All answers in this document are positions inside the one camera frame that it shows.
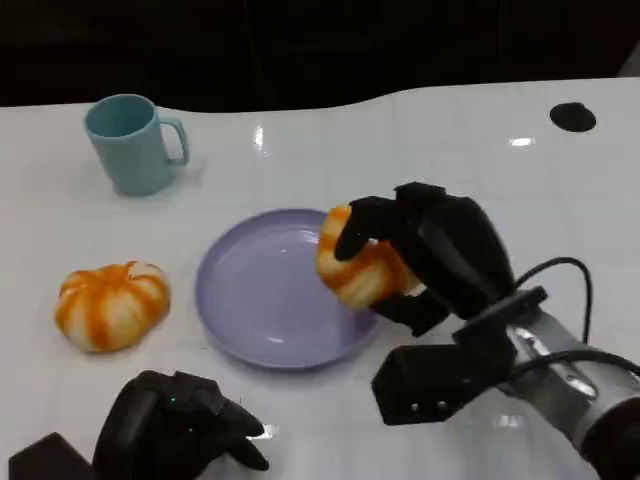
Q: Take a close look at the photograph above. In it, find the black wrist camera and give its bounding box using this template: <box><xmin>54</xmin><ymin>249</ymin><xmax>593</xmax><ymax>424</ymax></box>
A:
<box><xmin>370</xmin><ymin>286</ymin><xmax>549</xmax><ymax>427</ymax></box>
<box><xmin>8</xmin><ymin>432</ymin><xmax>96</xmax><ymax>480</ymax></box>

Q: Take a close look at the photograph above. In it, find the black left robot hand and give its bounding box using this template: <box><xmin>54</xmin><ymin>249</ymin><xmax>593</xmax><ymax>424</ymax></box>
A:
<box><xmin>92</xmin><ymin>369</ymin><xmax>271</xmax><ymax>480</ymax></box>

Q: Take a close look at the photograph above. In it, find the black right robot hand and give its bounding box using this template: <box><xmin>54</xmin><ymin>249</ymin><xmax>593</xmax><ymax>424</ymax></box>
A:
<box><xmin>334</xmin><ymin>182</ymin><xmax>517</xmax><ymax>339</ymax></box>

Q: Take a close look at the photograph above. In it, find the black table cable hole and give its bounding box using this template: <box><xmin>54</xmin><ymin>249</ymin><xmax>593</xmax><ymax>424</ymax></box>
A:
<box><xmin>549</xmin><ymin>101</ymin><xmax>597</xmax><ymax>133</ymax></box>

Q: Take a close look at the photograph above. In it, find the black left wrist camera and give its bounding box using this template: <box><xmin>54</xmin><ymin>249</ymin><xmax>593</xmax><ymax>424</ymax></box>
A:
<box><xmin>8</xmin><ymin>432</ymin><xmax>96</xmax><ymax>480</ymax></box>

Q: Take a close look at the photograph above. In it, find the pale green mug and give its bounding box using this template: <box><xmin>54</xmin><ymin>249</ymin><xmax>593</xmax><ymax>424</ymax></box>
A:
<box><xmin>82</xmin><ymin>93</ymin><xmax>191</xmax><ymax>197</ymax></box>

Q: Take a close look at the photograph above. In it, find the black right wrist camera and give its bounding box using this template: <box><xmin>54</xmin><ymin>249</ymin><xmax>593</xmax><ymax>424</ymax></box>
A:
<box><xmin>370</xmin><ymin>286</ymin><xmax>549</xmax><ymax>427</ymax></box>

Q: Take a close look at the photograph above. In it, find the orange and white bread roll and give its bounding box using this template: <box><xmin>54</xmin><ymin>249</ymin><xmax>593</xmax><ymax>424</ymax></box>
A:
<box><xmin>315</xmin><ymin>203</ymin><xmax>426</xmax><ymax>311</ymax></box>
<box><xmin>54</xmin><ymin>260</ymin><xmax>172</xmax><ymax>355</ymax></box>

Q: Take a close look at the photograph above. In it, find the lilac plate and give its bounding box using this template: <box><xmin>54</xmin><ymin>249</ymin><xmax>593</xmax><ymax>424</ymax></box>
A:
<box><xmin>194</xmin><ymin>208</ymin><xmax>385</xmax><ymax>372</ymax></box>

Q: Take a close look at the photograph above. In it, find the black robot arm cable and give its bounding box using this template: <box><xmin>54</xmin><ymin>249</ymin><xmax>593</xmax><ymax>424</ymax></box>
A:
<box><xmin>507</xmin><ymin>256</ymin><xmax>640</xmax><ymax>384</ymax></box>

